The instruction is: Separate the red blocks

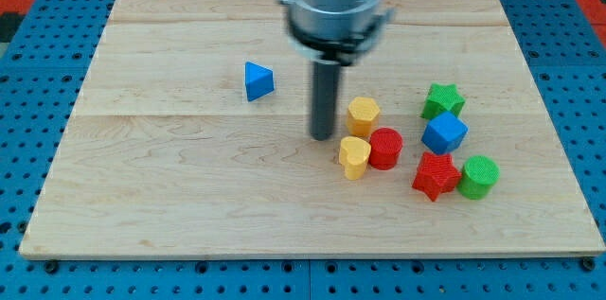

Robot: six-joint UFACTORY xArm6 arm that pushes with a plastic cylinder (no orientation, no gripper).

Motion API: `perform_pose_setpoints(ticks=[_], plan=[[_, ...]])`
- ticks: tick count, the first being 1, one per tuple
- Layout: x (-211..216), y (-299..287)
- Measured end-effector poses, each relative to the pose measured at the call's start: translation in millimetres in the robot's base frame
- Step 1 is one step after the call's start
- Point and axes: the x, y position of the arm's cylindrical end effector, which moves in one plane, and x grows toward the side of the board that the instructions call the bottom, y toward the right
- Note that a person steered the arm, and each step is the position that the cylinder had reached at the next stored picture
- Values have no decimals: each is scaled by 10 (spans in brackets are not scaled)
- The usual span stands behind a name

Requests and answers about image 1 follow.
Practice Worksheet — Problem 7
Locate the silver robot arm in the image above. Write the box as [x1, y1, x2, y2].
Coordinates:
[277, 0, 393, 66]

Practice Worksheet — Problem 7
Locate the yellow heart block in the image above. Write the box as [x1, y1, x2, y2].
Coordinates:
[338, 136, 371, 180]

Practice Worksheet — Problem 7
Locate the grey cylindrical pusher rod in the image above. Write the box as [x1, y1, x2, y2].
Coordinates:
[310, 62, 341, 141]

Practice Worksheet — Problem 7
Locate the yellow hexagon block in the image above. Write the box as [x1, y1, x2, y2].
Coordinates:
[346, 97, 381, 137]

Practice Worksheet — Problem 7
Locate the blue triangular block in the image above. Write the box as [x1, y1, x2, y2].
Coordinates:
[244, 62, 275, 102]

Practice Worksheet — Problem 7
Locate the red cylinder block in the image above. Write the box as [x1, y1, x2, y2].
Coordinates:
[368, 128, 403, 170]

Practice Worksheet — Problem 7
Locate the light wooden board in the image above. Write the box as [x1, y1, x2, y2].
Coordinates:
[20, 0, 605, 260]

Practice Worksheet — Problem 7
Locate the blue cube block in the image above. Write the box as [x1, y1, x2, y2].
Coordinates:
[421, 112, 469, 155]

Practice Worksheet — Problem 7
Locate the red star block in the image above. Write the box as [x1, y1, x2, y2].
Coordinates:
[412, 151, 462, 202]

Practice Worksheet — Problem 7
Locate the green star block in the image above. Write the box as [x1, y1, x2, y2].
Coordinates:
[420, 83, 466, 120]

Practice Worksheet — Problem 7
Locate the green cylinder block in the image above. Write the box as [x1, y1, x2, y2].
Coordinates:
[457, 155, 500, 200]

